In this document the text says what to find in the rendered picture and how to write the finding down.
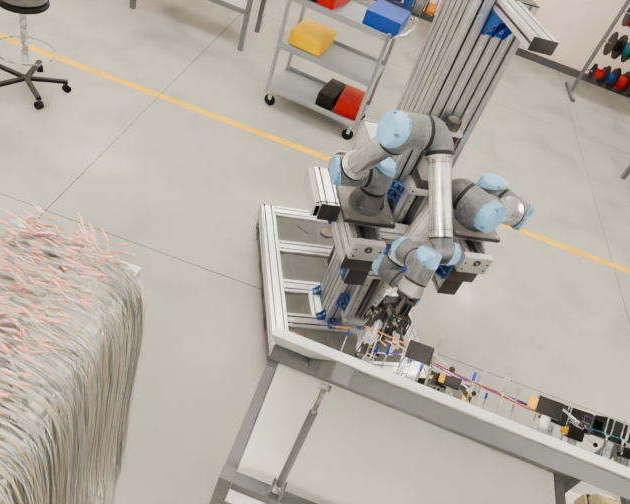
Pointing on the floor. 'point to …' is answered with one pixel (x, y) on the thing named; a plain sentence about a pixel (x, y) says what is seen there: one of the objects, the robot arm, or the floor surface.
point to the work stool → (24, 51)
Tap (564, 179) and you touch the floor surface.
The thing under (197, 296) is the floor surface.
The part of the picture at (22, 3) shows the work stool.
